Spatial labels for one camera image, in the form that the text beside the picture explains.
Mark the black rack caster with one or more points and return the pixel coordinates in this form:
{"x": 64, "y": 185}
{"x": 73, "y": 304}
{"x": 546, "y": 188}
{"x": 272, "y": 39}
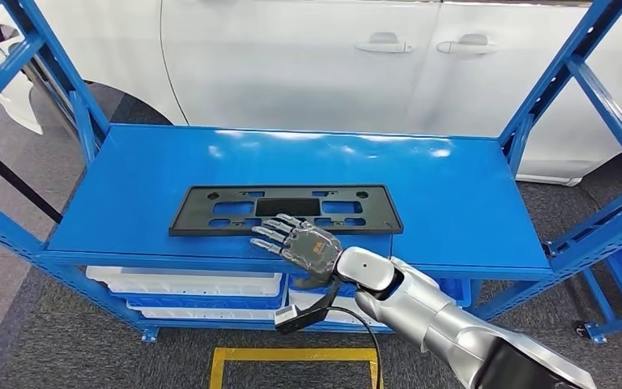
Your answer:
{"x": 581, "y": 328}

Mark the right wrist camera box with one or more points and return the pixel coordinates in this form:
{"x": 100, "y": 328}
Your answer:
{"x": 287, "y": 317}

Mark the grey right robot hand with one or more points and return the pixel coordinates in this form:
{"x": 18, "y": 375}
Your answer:
{"x": 311, "y": 249}

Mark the blue metal shelf rack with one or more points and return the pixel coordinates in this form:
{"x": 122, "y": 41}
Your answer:
{"x": 450, "y": 188}

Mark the blue plastic bin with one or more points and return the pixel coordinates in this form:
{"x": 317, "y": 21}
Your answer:
{"x": 453, "y": 292}
{"x": 198, "y": 302}

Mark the white car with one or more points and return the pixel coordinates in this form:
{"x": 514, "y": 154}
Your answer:
{"x": 289, "y": 80}

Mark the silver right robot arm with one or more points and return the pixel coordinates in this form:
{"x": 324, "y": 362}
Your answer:
{"x": 440, "y": 322}

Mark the black plastic plate part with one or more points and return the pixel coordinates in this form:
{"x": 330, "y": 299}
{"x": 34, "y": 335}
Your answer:
{"x": 193, "y": 215}

